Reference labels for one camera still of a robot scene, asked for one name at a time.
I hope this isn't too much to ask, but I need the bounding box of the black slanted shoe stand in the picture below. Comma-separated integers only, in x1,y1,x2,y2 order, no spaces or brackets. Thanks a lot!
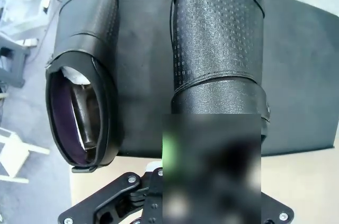
113,0,339,159

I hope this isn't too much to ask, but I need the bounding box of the grey metal frame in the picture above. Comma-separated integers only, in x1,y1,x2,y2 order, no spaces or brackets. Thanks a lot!
0,35,32,88

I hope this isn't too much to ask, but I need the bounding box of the white wooden frame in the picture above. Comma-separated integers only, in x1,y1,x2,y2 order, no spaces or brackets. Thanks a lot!
0,127,50,184

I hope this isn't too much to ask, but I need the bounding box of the black leather loafer shoe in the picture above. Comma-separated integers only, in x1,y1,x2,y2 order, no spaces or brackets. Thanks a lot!
44,0,120,174
169,0,271,144

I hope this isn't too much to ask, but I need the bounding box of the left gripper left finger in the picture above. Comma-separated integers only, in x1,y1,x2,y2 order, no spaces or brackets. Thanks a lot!
57,167,163,224

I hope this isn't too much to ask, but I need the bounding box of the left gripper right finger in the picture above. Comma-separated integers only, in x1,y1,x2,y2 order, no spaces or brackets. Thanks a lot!
261,191,295,224

